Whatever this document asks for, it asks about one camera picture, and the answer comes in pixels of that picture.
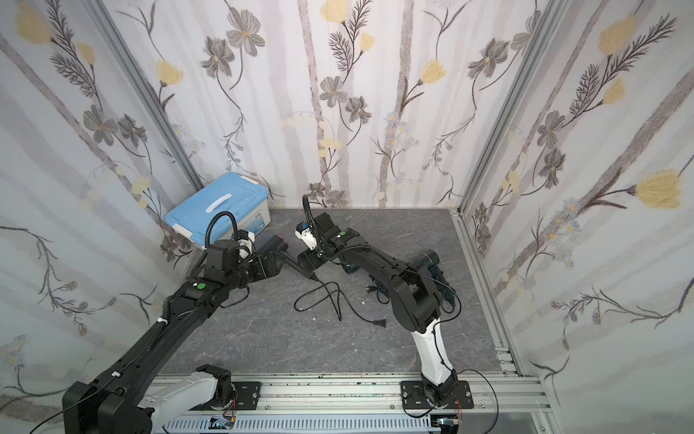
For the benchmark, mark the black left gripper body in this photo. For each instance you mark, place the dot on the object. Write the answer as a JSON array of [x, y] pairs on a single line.
[[277, 247]]

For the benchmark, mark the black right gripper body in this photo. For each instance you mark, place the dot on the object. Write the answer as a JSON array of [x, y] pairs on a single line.
[[315, 255]]

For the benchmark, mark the black hair dryer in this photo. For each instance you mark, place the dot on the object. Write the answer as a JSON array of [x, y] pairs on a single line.
[[287, 255]]

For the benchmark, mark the dark green hair dryer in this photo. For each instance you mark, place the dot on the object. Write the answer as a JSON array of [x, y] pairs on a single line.
[[377, 287], [427, 263]]

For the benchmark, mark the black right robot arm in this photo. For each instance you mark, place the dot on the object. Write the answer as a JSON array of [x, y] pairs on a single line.
[[415, 288]]

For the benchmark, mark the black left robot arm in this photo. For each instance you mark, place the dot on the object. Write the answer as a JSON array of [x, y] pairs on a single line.
[[115, 401]]

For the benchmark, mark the blue lid storage box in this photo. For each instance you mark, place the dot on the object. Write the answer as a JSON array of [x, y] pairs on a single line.
[[246, 199]]

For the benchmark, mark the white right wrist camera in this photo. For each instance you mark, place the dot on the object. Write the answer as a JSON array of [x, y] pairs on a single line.
[[305, 234]]

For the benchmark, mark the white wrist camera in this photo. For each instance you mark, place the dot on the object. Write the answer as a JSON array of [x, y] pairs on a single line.
[[305, 234], [246, 240]]

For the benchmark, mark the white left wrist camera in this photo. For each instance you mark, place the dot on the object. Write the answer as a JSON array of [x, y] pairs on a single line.
[[246, 240]]

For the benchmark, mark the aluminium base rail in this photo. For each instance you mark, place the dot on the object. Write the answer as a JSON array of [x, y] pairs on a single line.
[[374, 403]]

